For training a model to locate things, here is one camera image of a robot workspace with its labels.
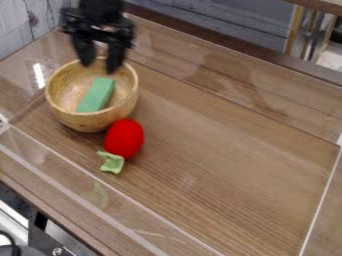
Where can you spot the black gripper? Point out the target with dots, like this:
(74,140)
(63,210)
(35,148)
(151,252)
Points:
(118,34)

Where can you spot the green rectangular stick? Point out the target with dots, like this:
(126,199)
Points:
(98,95)

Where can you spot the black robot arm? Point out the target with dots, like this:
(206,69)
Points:
(103,11)

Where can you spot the brown wooden bowl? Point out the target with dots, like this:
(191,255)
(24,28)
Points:
(67,88)

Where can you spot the red plush strawberry toy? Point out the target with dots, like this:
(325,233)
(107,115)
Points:
(123,141)

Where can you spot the black table leg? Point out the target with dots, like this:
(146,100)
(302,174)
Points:
(36,229)

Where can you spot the gold metal chair frame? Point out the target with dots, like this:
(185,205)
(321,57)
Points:
(312,27)

